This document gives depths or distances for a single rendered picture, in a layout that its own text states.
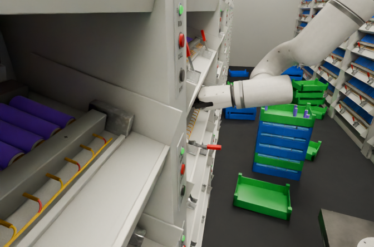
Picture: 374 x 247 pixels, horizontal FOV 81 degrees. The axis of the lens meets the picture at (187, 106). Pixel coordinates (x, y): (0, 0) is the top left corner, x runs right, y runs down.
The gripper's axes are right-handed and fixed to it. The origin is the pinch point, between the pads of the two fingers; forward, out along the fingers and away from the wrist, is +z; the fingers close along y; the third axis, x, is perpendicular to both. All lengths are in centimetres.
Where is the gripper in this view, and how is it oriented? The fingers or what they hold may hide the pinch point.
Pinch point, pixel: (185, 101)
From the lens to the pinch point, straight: 71.4
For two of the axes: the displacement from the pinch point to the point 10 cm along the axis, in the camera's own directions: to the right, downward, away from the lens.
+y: -2.2, 3.9, -8.9
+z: -9.5, 1.1, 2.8
